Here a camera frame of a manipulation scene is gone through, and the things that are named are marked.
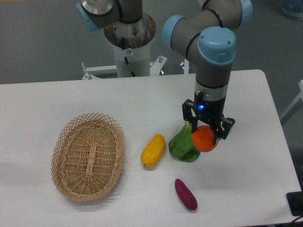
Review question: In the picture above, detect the woven wicker basket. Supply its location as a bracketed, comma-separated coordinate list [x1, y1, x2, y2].
[51, 113, 125, 202]

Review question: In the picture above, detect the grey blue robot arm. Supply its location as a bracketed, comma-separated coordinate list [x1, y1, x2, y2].
[76, 0, 252, 144]

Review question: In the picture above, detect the orange fruit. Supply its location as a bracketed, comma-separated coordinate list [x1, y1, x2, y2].
[191, 125, 216, 152]

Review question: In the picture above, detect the yellow mango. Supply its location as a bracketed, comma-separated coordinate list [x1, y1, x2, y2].
[141, 134, 166, 168]

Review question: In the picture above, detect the black device at table edge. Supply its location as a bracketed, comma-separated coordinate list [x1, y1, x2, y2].
[286, 191, 303, 216]

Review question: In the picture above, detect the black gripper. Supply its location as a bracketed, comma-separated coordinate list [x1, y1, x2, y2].
[182, 88, 235, 145]

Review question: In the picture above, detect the white metal base frame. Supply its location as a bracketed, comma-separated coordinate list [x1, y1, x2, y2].
[81, 55, 191, 80]

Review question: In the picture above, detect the purple sweet potato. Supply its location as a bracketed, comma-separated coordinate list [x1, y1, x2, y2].
[175, 179, 198, 211]

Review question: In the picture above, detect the green leafy vegetable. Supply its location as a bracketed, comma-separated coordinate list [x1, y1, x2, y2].
[169, 121, 200, 163]

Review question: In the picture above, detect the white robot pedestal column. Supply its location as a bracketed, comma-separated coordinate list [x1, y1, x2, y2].
[104, 12, 156, 66]

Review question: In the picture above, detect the white furniture leg right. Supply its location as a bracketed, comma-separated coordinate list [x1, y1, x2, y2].
[279, 80, 303, 125]

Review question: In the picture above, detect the black cable on pedestal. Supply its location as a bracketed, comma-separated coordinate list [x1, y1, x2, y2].
[121, 37, 136, 78]

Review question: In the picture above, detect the blue object top right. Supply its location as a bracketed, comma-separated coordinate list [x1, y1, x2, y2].
[280, 0, 303, 21]

